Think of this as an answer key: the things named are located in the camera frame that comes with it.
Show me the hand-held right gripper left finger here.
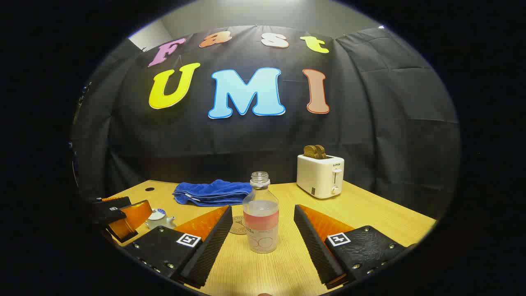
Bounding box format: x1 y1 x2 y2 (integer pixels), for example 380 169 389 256
123 205 233 289

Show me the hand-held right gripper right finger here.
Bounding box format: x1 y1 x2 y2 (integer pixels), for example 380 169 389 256
293 204 415 289

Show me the white ceramic teacup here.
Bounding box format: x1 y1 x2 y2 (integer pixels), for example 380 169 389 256
146 212 177 230

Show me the round brown coaster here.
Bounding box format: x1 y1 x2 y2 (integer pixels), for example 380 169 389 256
229 215 247 235

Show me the clear water bottle pink label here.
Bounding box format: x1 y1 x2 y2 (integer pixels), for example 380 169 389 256
242 171 280 254

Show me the blue folded towel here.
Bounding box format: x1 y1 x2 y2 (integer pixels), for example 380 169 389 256
172 179 252 207

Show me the white toaster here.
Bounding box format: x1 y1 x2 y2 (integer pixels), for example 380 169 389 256
296 154 345 199

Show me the black backdrop cloth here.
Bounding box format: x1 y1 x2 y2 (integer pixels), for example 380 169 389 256
70 25 461 218

